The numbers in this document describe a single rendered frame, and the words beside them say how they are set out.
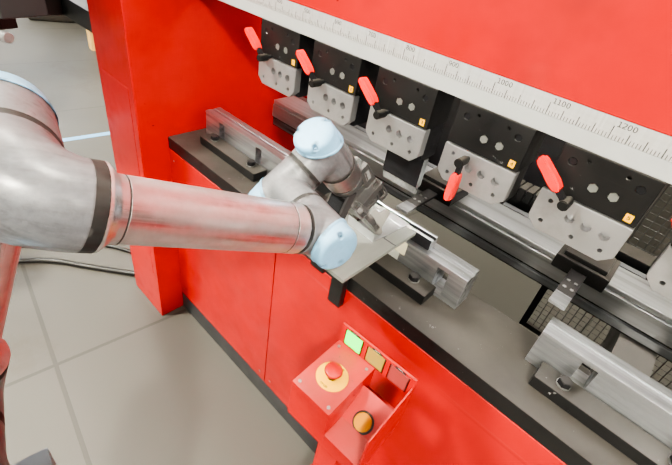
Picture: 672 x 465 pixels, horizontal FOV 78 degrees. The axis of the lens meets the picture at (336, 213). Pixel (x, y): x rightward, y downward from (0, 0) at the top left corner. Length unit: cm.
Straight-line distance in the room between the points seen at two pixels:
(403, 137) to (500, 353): 51
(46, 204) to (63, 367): 163
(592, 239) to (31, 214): 78
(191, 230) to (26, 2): 107
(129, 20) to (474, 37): 98
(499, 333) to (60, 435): 149
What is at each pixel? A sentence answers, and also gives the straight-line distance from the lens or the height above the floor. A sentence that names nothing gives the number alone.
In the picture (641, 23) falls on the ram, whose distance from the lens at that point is 75.
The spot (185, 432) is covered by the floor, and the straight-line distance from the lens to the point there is 178.
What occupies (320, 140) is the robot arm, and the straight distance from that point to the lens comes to 68.
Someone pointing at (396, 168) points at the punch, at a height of 112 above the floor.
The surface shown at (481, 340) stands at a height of 87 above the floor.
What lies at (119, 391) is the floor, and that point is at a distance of 191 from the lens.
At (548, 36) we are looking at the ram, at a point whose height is 148.
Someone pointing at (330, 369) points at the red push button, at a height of 81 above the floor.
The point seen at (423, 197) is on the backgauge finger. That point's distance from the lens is 115.
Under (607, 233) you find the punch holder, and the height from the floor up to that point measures 122.
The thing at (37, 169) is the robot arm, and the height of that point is 137.
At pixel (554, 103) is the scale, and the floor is 139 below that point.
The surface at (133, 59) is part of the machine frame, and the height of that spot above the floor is 115.
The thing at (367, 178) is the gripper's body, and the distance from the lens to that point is 84.
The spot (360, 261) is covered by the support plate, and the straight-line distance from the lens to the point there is 89.
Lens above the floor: 158
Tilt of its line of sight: 35 degrees down
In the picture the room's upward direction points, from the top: 11 degrees clockwise
